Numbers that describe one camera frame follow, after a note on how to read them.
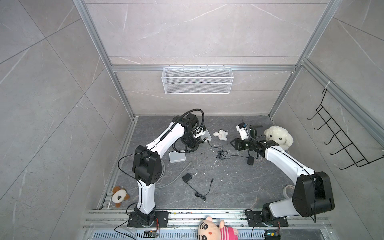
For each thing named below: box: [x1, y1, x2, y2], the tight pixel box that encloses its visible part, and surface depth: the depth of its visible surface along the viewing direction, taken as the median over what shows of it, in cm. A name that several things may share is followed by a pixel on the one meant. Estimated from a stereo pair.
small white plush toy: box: [213, 129, 229, 141], surface depth 106 cm
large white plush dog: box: [264, 126, 294, 151], surface depth 86 cm
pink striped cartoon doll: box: [197, 216, 239, 240], surface depth 66 cm
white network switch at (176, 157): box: [169, 151, 186, 163], surface depth 95 cm
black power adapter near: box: [182, 172, 214, 201], surface depth 87 cm
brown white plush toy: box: [111, 186, 130, 208], surface depth 80 cm
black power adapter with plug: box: [207, 140, 255, 166], surface depth 98 cm
